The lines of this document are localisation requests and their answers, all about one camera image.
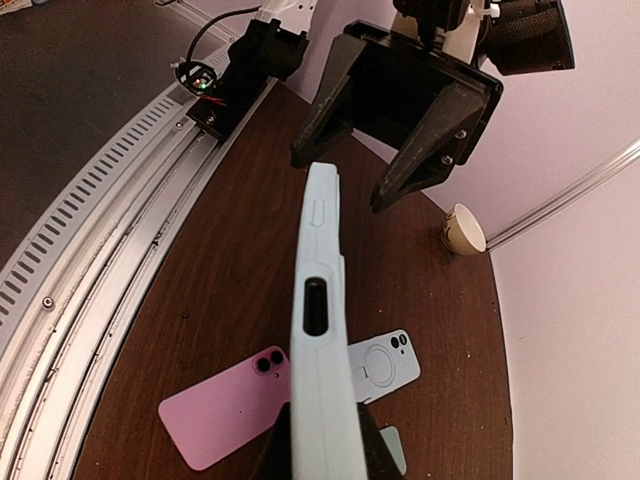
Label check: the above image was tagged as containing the right corner aluminium post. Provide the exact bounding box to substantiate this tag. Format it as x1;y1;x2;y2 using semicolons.
487;139;639;251

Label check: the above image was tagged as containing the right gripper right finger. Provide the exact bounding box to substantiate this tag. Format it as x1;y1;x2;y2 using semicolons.
357;403;403;480

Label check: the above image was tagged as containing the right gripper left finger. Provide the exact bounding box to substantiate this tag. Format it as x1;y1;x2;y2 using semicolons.
259;402;292;480

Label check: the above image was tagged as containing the dark green phone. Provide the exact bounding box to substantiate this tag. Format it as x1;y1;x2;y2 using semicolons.
379;425;407;476

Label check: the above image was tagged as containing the blue-cased phone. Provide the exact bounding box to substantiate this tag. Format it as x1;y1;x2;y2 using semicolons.
348;329;421;404
290;162;367;479

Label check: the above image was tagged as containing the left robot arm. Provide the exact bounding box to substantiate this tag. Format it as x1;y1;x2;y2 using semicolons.
291;1;575;212

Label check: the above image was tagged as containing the small white cup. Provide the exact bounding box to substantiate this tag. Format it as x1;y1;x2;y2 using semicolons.
442;203;487;256

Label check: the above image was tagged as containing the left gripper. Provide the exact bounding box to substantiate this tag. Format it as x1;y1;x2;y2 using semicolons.
291;21;503;213

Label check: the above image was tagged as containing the pink magenta phone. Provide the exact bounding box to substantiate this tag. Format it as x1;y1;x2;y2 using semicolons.
158;346;291;471

